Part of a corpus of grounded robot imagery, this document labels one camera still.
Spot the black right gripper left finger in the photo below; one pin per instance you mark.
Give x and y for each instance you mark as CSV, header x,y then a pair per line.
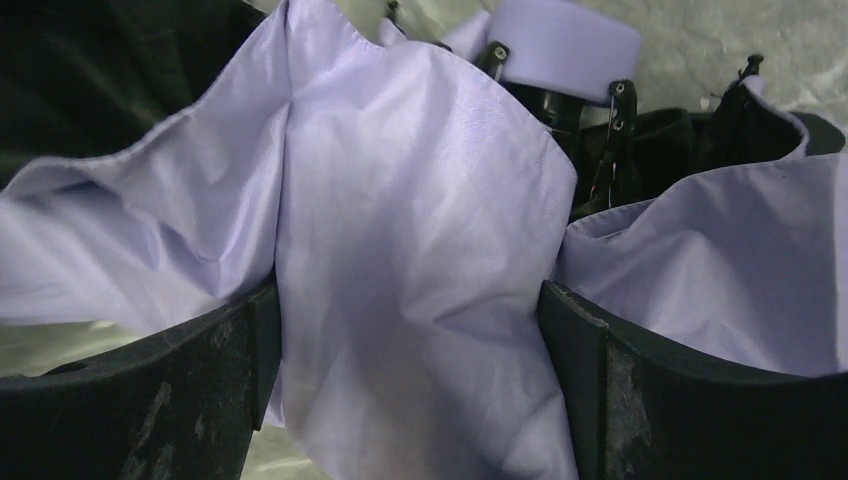
x,y
183,403

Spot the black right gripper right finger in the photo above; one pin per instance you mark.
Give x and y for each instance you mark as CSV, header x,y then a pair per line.
x,y
642,406

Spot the black and lavender umbrella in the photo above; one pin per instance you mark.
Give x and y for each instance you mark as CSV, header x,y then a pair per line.
x,y
160,159

